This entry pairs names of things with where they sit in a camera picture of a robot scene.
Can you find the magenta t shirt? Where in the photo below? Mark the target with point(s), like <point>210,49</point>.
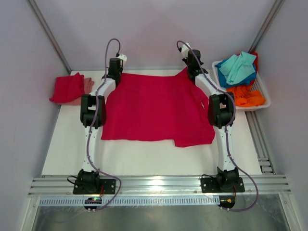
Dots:
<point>154,108</point>

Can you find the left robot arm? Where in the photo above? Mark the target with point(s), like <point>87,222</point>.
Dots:
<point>93,115</point>

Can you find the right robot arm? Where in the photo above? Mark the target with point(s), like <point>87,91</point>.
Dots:
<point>221,115</point>

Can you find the folded salmon pink t shirt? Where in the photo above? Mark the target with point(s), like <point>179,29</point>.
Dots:
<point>88,84</point>

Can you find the blue t shirt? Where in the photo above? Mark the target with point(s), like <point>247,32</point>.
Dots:
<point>222,80</point>

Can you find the folded red t shirt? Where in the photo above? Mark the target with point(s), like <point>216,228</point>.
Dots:
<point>68,88</point>

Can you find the orange t shirt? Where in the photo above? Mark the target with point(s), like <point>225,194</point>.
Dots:
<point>245,97</point>

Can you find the turquoise t shirt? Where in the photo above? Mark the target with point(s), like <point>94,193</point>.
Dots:
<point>237,67</point>

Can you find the left black connector board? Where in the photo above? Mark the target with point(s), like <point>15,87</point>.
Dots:
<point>92,203</point>

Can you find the black connector board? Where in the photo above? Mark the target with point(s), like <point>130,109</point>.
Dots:
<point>226,203</point>
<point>92,203</point>

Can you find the white plastic basket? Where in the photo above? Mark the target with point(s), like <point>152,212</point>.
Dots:
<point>257,85</point>

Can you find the right black connector board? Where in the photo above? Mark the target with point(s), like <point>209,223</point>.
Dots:
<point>226,203</point>

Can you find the red t shirt in basket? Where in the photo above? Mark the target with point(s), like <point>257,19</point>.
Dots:
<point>255,63</point>

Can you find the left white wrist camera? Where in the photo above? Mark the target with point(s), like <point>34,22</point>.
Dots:
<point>122,57</point>

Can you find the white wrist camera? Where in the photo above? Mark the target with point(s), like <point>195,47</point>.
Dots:
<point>122,57</point>
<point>183,49</point>

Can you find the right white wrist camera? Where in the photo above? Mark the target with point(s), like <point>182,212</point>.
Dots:
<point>183,49</point>

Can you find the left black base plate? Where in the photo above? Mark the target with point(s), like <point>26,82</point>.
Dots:
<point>103,186</point>

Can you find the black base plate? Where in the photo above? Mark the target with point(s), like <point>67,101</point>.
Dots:
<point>103,186</point>
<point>211,184</point>

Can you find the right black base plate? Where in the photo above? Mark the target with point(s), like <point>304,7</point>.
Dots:
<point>211,184</point>

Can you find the slotted white cable duct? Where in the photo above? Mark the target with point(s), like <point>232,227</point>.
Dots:
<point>133,200</point>

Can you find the aluminium front rail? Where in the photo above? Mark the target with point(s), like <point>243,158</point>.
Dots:
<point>154,185</point>

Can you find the left aluminium corner post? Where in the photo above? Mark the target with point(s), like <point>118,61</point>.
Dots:
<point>49,34</point>

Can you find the aluminium corner post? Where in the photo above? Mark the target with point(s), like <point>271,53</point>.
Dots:
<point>274,10</point>
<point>49,34</point>

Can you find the right aluminium corner post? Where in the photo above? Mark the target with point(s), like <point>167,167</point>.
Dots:
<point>274,10</point>

